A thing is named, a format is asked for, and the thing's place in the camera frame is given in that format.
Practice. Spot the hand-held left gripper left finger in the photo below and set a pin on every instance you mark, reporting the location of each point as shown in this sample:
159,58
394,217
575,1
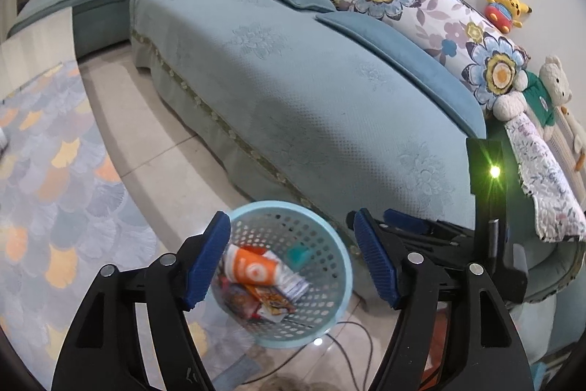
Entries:
208,258

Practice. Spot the colourful snack packet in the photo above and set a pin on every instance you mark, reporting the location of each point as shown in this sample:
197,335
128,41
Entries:
270,304

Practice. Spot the blue fabric sofa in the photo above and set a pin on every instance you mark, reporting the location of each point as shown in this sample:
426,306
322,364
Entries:
284,98

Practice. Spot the floral quilted cloth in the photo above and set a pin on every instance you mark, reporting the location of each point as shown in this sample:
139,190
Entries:
545,175

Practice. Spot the light blue plastic wastebasket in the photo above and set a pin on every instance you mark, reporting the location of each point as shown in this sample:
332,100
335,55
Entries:
320,308

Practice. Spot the orange white paper cup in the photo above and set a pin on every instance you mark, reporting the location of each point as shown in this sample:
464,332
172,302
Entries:
252,265

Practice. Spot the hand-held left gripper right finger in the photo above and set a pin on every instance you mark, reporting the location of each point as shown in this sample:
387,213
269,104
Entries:
375,262

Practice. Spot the yellow plush toy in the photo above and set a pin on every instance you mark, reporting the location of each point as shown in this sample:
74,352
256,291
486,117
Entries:
506,4

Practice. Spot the patterned tablecloth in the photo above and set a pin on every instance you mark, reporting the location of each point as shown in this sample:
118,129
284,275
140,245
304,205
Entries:
59,212

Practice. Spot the teal plastic piece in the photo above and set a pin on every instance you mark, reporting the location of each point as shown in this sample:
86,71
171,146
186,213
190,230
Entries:
298,257

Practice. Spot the white teddy bear green shirt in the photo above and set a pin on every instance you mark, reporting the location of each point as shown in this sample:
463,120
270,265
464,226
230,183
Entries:
540,98

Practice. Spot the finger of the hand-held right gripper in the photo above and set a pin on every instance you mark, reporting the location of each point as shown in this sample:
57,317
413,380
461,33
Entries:
405,219
439,251

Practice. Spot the white plush toy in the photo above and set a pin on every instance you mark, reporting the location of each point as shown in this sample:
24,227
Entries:
577,139

